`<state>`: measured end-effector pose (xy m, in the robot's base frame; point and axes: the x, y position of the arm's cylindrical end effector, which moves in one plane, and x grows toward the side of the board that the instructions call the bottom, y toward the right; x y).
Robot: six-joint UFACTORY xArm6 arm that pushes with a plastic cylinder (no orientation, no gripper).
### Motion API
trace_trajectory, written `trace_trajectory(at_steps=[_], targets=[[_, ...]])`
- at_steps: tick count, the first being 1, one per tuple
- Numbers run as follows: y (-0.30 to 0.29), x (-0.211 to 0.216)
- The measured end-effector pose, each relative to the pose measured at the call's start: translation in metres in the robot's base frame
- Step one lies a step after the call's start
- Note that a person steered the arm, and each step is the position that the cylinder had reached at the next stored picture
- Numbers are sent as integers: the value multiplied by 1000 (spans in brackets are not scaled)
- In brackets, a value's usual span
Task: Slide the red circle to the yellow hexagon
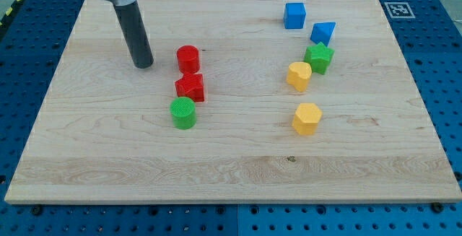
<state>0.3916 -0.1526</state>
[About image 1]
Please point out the yellow hexagon block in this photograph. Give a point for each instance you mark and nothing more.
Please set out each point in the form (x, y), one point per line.
(306, 119)

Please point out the wooden board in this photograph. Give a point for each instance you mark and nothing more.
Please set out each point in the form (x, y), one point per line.
(104, 133)

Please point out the red star block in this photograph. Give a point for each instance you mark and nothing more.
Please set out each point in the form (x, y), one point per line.
(192, 86)

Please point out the green cylinder block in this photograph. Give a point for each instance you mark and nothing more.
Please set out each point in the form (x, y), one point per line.
(183, 112)

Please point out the red cylinder block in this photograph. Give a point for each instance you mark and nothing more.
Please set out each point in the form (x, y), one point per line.
(188, 59)

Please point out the yellow heart block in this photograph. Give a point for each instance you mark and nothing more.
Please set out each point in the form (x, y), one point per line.
(298, 75)

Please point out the green star block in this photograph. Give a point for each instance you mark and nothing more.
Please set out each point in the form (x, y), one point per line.
(319, 57)

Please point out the blue cube block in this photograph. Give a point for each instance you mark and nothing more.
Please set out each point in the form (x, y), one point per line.
(294, 15)

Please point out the blue triangle block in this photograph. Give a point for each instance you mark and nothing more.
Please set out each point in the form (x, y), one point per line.
(322, 32)

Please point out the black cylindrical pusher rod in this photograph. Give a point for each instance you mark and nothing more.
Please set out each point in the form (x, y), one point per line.
(132, 26)

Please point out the white fiducial marker tag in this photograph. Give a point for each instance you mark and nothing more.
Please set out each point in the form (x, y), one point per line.
(399, 10)

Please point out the black bolt front left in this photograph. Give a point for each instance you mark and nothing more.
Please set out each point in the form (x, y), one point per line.
(36, 210)

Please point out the black bolt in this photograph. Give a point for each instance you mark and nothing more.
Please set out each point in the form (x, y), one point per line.
(36, 210)
(437, 207)

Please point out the black bolt front right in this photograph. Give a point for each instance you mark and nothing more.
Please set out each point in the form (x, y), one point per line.
(437, 207)

